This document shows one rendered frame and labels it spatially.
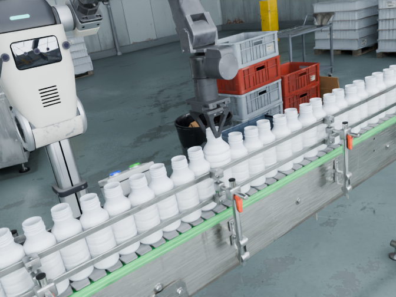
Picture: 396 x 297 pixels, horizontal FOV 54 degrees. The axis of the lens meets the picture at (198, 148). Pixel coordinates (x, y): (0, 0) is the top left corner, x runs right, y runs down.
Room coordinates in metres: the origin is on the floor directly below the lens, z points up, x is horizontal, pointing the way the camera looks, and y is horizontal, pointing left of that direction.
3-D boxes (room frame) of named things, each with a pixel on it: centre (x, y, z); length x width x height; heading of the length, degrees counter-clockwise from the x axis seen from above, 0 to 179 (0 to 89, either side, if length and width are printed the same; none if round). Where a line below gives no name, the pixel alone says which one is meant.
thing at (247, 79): (3.62, -0.53, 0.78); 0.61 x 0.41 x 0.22; 131
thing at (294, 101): (4.09, -1.05, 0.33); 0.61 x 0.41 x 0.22; 127
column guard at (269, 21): (11.02, -2.46, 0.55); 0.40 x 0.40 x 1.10; 34
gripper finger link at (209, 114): (0.93, -0.05, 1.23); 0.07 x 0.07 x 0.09; 34
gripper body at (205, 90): (0.94, -0.04, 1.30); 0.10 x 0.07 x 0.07; 34
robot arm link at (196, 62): (0.94, -0.04, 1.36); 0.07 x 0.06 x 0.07; 34
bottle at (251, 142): (1.00, -0.15, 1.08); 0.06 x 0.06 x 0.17
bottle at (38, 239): (0.67, 0.34, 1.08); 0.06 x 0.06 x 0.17
